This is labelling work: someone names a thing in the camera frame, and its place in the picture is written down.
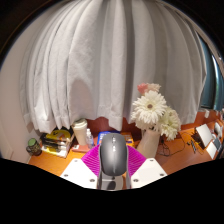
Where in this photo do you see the white curtain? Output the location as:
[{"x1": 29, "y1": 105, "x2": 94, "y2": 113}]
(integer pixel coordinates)
[{"x1": 18, "y1": 0, "x2": 208, "y2": 134}]

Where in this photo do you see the dark grey computer mouse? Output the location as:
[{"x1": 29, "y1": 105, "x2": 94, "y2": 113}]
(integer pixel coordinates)
[{"x1": 98, "y1": 132, "x2": 129, "y2": 176}]

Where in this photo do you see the white ceramic vase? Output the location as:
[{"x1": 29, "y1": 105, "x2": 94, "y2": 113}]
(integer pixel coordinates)
[{"x1": 136, "y1": 128, "x2": 162, "y2": 159}]

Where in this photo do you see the white laptop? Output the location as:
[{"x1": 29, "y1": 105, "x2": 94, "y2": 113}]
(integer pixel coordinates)
[{"x1": 194, "y1": 123, "x2": 214, "y2": 148}]

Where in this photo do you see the flat red book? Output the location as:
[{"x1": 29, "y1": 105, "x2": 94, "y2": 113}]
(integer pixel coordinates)
[{"x1": 71, "y1": 143, "x2": 91, "y2": 154}]

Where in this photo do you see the window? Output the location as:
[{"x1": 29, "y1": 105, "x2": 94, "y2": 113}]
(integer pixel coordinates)
[{"x1": 199, "y1": 39, "x2": 224, "y2": 113}]

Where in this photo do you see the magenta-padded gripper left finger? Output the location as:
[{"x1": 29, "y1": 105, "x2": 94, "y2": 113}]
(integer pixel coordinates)
[{"x1": 60, "y1": 144, "x2": 101, "y2": 189}]

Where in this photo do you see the dark green mug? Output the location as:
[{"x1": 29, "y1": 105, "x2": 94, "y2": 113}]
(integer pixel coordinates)
[{"x1": 25, "y1": 138, "x2": 43, "y2": 157}]

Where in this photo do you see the black cable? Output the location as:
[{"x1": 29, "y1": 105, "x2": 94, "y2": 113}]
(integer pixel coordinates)
[{"x1": 158, "y1": 133, "x2": 188, "y2": 157}]

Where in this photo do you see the white yellow book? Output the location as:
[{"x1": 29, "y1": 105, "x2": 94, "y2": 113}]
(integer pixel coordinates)
[{"x1": 41, "y1": 146, "x2": 69, "y2": 159}]

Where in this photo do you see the cream travel tumbler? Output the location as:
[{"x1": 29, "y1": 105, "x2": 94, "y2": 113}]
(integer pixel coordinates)
[{"x1": 71, "y1": 118, "x2": 89, "y2": 147}]

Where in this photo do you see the white flower bunch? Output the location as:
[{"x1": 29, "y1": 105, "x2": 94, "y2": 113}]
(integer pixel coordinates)
[{"x1": 129, "y1": 82, "x2": 182, "y2": 141}]

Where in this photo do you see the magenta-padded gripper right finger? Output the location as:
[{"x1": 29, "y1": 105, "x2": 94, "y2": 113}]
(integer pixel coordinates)
[{"x1": 127, "y1": 145, "x2": 168, "y2": 189}]

